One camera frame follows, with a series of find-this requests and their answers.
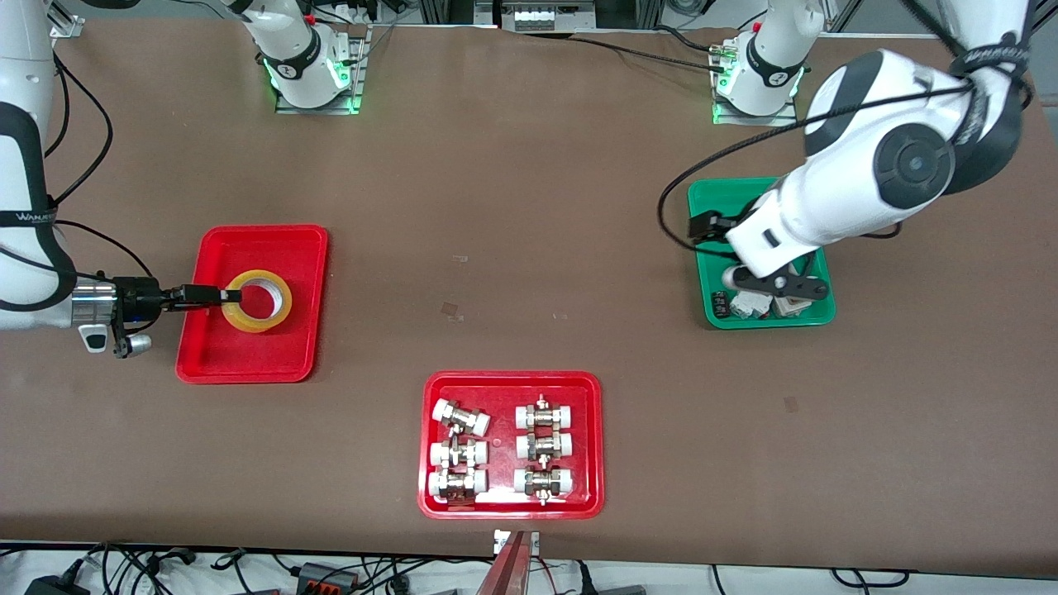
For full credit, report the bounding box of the yellow tape roll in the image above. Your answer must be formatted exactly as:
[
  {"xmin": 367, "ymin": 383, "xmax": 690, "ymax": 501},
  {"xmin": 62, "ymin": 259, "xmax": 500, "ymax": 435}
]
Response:
[{"xmin": 222, "ymin": 269, "xmax": 294, "ymax": 334}]

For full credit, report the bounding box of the green plastic tray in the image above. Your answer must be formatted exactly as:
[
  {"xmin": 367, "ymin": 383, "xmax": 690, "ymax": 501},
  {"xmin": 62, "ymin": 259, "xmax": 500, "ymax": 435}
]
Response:
[{"xmin": 688, "ymin": 177, "xmax": 837, "ymax": 330}]

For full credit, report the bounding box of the empty red plastic tray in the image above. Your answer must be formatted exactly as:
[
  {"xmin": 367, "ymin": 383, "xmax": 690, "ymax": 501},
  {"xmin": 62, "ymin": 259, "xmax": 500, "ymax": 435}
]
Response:
[{"xmin": 174, "ymin": 225, "xmax": 329, "ymax": 385}]

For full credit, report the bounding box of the red tray with fittings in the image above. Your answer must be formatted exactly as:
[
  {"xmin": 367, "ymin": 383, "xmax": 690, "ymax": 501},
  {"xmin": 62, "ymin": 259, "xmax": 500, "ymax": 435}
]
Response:
[{"xmin": 417, "ymin": 370, "xmax": 605, "ymax": 521}]

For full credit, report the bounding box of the metal fitting with white caps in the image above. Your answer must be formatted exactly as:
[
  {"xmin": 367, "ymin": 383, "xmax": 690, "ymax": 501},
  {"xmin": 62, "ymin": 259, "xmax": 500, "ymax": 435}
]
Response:
[
  {"xmin": 512, "ymin": 466, "xmax": 574, "ymax": 506},
  {"xmin": 427, "ymin": 468, "xmax": 489, "ymax": 504},
  {"xmin": 428, "ymin": 437, "xmax": 489, "ymax": 469},
  {"xmin": 432, "ymin": 398, "xmax": 492, "ymax": 437},
  {"xmin": 515, "ymin": 394, "xmax": 575, "ymax": 431},
  {"xmin": 515, "ymin": 431, "xmax": 574, "ymax": 462}
]

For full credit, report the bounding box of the white power strip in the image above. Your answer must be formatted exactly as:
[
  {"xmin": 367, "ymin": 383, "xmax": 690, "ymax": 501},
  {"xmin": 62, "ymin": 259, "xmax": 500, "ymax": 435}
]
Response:
[{"xmin": 511, "ymin": 7, "xmax": 581, "ymax": 33}]

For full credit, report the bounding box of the black power adapter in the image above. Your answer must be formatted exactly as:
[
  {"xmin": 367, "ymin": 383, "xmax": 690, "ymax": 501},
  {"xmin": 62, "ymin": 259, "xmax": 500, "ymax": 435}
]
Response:
[{"xmin": 23, "ymin": 570, "xmax": 90, "ymax": 595}]

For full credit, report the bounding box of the grey orange connector box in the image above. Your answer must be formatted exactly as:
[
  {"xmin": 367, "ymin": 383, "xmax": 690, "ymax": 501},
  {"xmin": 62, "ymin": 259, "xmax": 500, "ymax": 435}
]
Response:
[{"xmin": 296, "ymin": 561, "xmax": 362, "ymax": 593}]

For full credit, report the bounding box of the grey switch box red button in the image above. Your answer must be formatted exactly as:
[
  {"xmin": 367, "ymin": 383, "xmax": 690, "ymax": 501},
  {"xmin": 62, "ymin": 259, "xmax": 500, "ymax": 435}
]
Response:
[{"xmin": 772, "ymin": 259, "xmax": 817, "ymax": 319}]

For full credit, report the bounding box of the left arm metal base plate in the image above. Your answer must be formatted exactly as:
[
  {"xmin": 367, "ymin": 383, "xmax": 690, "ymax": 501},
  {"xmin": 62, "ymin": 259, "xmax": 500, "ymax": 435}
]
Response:
[{"xmin": 712, "ymin": 40, "xmax": 800, "ymax": 127}]

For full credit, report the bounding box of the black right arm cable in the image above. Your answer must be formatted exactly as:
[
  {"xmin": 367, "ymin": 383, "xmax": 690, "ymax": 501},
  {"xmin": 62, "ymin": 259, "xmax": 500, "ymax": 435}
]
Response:
[{"xmin": 41, "ymin": 51, "xmax": 160, "ymax": 283}]

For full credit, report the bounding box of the black table cable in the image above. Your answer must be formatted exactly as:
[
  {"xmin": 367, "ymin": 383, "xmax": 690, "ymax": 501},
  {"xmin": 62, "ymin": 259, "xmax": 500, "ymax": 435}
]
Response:
[{"xmin": 570, "ymin": 23, "xmax": 738, "ymax": 74}]

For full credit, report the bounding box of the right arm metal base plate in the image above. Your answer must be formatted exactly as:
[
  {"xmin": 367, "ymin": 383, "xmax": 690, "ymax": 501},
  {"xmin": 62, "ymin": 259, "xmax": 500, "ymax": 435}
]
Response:
[{"xmin": 274, "ymin": 23, "xmax": 369, "ymax": 116}]

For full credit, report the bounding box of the red aluminium camera post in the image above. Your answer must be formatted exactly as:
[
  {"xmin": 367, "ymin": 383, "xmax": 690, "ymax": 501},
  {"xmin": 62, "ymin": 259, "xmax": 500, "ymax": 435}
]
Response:
[{"xmin": 474, "ymin": 529, "xmax": 542, "ymax": 595}]

